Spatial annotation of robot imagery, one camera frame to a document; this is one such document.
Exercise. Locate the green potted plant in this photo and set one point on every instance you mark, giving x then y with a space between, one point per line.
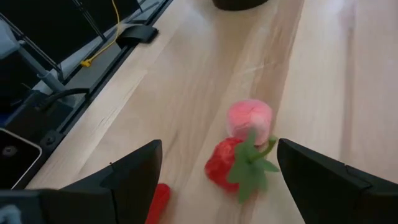
239 3

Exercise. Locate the black flat panel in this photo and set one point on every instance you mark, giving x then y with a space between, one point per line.
46 25

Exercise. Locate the pink toy peach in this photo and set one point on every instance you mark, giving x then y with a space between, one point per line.
248 119

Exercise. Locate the small toy strawberry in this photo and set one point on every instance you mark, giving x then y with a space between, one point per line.
220 165
158 202

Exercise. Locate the grey metal tube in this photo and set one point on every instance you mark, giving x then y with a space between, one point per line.
46 76

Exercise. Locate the black table edge bracket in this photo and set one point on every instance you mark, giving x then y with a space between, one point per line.
136 34

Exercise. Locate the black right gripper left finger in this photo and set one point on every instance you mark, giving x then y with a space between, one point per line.
109 199

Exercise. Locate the black white-edged device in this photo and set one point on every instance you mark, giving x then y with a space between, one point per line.
15 161

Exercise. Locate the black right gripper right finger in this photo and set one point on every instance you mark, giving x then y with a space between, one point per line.
335 196

